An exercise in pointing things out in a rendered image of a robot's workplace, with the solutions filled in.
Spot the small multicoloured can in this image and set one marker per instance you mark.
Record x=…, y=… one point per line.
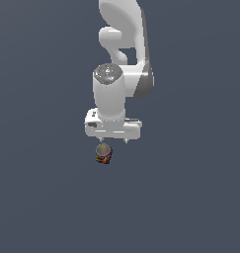
x=103, y=154

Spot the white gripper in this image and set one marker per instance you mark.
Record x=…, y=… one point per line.
x=111, y=128

